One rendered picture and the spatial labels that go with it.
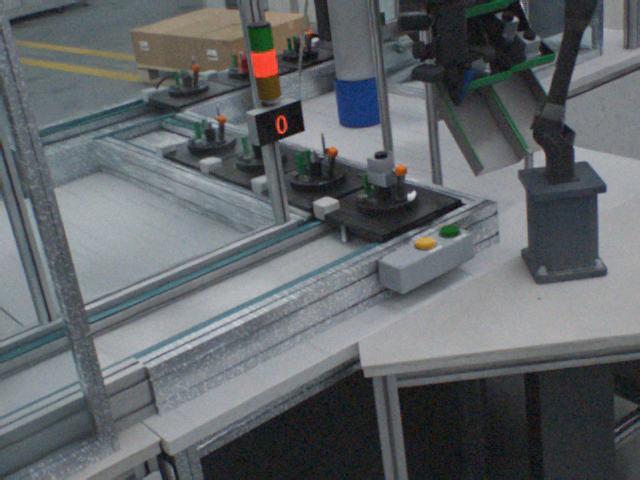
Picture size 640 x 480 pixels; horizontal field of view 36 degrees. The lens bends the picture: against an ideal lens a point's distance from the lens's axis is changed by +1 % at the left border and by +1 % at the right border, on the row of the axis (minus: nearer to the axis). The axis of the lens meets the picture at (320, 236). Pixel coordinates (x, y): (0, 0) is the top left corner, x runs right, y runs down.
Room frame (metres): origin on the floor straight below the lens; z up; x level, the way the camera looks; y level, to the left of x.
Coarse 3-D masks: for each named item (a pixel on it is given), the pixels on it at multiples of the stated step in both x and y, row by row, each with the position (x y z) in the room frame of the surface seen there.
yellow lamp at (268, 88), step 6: (258, 78) 1.99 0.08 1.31; (264, 78) 1.98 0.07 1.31; (270, 78) 1.98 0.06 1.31; (276, 78) 1.99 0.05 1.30; (258, 84) 1.99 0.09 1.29; (264, 84) 1.98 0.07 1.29; (270, 84) 1.98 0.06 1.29; (276, 84) 1.99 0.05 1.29; (258, 90) 2.00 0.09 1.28; (264, 90) 1.99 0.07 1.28; (270, 90) 1.98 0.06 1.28; (276, 90) 1.99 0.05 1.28; (258, 96) 2.00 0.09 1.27; (264, 96) 1.99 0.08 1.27; (270, 96) 1.98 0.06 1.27; (276, 96) 1.99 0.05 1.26
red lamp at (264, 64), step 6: (252, 54) 2.00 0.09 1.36; (258, 54) 1.99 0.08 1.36; (264, 54) 1.98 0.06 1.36; (270, 54) 1.99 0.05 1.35; (252, 60) 2.00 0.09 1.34; (258, 60) 1.99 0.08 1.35; (264, 60) 1.98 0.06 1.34; (270, 60) 1.99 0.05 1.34; (258, 66) 1.99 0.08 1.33; (264, 66) 1.98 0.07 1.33; (270, 66) 1.99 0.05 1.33; (276, 66) 2.00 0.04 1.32; (258, 72) 1.99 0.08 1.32; (264, 72) 1.98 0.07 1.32; (270, 72) 1.99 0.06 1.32; (276, 72) 2.00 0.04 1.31
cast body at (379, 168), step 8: (376, 152) 2.03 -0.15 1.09; (384, 152) 2.02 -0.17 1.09; (368, 160) 2.02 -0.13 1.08; (376, 160) 2.01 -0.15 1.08; (384, 160) 2.00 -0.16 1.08; (392, 160) 2.01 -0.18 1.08; (368, 168) 2.03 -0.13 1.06; (376, 168) 2.00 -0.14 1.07; (384, 168) 2.00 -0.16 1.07; (392, 168) 2.01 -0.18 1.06; (368, 176) 2.03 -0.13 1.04; (376, 176) 2.01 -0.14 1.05; (384, 176) 1.98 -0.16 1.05; (392, 176) 2.00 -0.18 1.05; (384, 184) 1.99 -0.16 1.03
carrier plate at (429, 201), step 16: (416, 192) 2.07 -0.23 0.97; (432, 192) 2.05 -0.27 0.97; (352, 208) 2.03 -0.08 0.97; (416, 208) 1.97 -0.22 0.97; (432, 208) 1.96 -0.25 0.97; (448, 208) 1.97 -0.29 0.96; (336, 224) 1.98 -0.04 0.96; (352, 224) 1.94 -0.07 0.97; (368, 224) 1.92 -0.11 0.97; (384, 224) 1.91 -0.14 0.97; (400, 224) 1.90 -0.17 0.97; (384, 240) 1.86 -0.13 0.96
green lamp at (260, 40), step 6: (252, 30) 1.99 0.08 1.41; (258, 30) 1.98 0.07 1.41; (264, 30) 1.99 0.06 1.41; (270, 30) 2.00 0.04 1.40; (252, 36) 1.99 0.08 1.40; (258, 36) 1.98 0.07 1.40; (264, 36) 1.99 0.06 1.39; (270, 36) 1.99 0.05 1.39; (252, 42) 1.99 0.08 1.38; (258, 42) 1.98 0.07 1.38; (264, 42) 1.98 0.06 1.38; (270, 42) 1.99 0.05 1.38; (252, 48) 1.99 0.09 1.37; (258, 48) 1.98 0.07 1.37; (264, 48) 1.98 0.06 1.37; (270, 48) 1.99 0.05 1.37
